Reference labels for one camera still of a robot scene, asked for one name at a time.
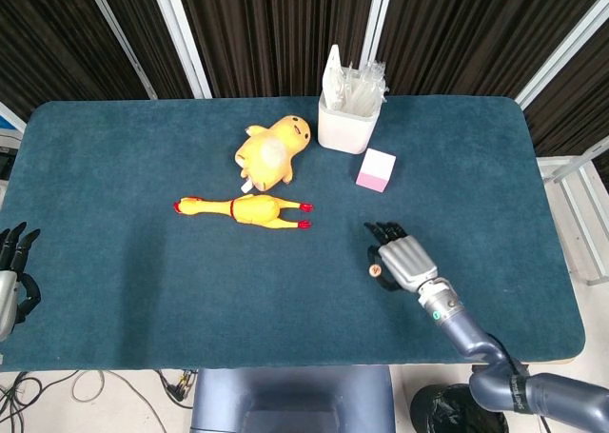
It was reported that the pink white cube block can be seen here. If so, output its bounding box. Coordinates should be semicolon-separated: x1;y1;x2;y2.
355;148;398;194

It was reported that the dark brown pleated curtain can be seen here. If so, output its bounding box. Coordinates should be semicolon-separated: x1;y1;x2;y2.
0;0;609;158

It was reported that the white paper packet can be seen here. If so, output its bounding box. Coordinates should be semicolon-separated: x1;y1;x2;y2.
322;44;344;109

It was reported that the white metal frame post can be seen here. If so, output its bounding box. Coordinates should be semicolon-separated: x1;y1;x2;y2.
80;0;159;101
514;0;609;111
359;0;397;96
147;0;213;100

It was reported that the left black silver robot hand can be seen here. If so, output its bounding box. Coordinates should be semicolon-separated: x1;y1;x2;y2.
0;222;43;343

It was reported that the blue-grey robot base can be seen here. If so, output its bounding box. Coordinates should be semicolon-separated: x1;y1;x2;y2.
189;364;396;433

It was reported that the black floor cable bundle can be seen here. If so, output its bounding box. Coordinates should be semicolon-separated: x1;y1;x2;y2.
0;369;47;433

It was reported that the yellow plush duck toy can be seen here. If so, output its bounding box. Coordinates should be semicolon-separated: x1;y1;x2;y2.
233;113;312;195

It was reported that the grey floor cable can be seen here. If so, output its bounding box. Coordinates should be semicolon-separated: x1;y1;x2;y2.
70;368;167;433

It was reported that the blue white sign board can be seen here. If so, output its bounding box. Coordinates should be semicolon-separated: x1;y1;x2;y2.
0;102;28;134

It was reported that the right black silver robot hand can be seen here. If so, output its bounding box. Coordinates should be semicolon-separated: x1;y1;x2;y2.
363;221;440;292

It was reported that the white square plastic container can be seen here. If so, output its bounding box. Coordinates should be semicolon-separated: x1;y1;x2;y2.
317;91;382;155

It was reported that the teal fabric table mat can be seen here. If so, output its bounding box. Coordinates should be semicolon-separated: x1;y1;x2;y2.
0;95;587;372

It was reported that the black trash bin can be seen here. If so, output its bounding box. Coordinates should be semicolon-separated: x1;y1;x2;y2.
409;383;510;433

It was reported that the white metal rack frame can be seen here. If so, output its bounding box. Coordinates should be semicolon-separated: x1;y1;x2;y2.
536;135;609;286

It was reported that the yellow rubber chicken toy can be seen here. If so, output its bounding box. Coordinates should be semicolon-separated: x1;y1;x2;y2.
172;193;315;230

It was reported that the clear plastic-wrapped straws bundle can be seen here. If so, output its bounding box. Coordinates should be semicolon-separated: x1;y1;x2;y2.
338;59;390;116

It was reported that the black power plug cable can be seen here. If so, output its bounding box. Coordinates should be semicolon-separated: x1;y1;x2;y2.
155;368;199;409

